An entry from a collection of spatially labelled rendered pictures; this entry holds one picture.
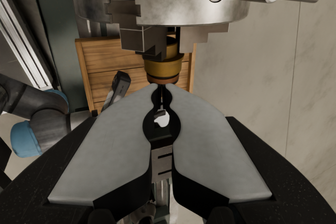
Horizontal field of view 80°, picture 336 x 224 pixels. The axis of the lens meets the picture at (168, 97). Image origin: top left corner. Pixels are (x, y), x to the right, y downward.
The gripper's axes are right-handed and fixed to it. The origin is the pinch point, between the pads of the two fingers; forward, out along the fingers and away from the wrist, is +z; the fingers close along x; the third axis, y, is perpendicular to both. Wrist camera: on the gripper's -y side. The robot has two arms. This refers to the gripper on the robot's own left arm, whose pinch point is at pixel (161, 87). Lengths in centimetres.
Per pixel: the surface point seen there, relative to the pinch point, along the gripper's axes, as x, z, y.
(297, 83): 164, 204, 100
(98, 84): -20, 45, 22
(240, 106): 88, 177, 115
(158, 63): -0.7, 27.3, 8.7
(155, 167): -2, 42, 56
